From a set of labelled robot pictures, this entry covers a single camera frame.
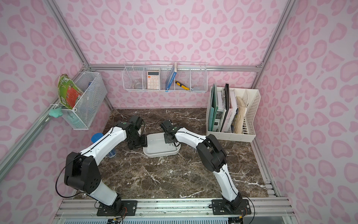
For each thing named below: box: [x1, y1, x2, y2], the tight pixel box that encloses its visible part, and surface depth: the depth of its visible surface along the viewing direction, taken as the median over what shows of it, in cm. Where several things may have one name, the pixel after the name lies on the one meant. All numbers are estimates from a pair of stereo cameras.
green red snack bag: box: [57, 73, 84, 110], surface depth 75 cm
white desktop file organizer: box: [206, 86, 262, 143], surface depth 94 cm
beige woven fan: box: [234, 96, 247, 134], surface depth 93 cm
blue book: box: [165, 62, 178, 92], surface depth 91 cm
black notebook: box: [220, 83, 231, 133], surface depth 87 cm
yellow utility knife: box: [174, 80, 190, 91], surface depth 100 cm
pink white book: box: [221, 90, 239, 133], surface depth 90 cm
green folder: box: [207, 83, 219, 132], surface depth 84 cm
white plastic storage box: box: [143, 132, 181, 158], surface depth 97 cm
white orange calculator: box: [146, 70, 160, 90], surface depth 97 cm
